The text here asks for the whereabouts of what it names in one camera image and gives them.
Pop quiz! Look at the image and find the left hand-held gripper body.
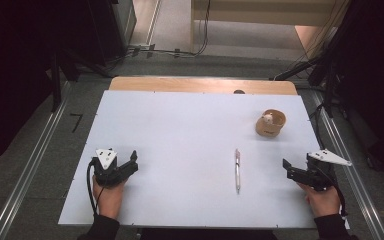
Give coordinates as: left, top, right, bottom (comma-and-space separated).
90, 148, 128, 188

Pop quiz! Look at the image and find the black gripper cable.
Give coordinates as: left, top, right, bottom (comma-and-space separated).
86, 159, 106, 215
316, 164, 348, 218

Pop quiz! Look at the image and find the black tripod stand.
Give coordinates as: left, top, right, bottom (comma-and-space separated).
269, 0, 358, 118

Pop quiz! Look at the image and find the person's right hand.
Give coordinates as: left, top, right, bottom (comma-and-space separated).
297, 181, 342, 219

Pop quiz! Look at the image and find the white pen with pink clip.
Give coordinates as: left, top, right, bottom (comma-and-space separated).
234, 148, 242, 194

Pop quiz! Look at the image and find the black floor cable bundle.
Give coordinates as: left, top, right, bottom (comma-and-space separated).
106, 0, 213, 68

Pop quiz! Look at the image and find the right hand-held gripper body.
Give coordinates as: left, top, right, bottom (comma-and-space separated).
305, 148, 353, 193

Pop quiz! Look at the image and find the person's left hand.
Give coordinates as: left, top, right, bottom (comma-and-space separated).
92, 175, 127, 221

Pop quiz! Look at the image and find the metal floor rail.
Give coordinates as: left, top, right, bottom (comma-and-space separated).
311, 89, 384, 240
0, 81, 72, 240

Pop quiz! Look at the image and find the person's dark clothing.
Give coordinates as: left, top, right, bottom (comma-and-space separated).
139, 227, 279, 240

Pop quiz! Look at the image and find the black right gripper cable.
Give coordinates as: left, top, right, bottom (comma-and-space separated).
316, 164, 348, 218

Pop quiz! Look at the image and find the black cabinet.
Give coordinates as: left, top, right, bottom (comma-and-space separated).
88, 0, 138, 63

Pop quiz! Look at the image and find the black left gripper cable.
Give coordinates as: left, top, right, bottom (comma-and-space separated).
86, 159, 106, 215

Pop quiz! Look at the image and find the black metal stand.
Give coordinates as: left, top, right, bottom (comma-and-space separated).
44, 39, 113, 113

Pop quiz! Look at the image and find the white table mat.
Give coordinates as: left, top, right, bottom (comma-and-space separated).
57, 89, 322, 230

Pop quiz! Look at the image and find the round wooden pen holder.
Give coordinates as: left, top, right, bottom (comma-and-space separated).
255, 108, 287, 138

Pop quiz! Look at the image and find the wooden table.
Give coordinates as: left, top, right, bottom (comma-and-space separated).
108, 75, 299, 96

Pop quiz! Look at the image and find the beige furniture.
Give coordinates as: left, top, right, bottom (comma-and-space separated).
190, 0, 352, 53

